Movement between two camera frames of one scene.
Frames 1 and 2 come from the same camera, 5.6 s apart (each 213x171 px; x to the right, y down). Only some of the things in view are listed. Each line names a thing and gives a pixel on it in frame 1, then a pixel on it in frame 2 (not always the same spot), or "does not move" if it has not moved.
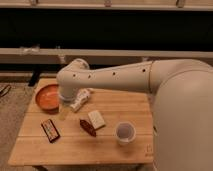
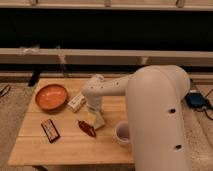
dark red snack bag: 89,128 does not move
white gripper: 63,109 → 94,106
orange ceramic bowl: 48,98 does not move
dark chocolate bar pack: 50,130 does not move
